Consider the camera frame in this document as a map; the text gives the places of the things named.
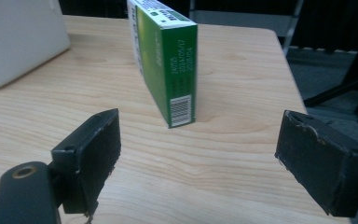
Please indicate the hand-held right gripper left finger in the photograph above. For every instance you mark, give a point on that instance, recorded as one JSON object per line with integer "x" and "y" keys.
{"x": 88, "y": 161}

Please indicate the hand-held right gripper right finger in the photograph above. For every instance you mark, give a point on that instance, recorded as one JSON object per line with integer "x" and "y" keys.
{"x": 320, "y": 165}

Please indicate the green and white carton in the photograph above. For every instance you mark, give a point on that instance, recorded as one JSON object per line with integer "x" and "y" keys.
{"x": 167, "y": 77}

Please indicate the white plastic storage box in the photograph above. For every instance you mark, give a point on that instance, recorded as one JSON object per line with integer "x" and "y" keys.
{"x": 15, "y": 40}

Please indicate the black stand legs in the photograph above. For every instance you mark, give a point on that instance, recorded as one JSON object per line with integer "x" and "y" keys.
{"x": 338, "y": 90}

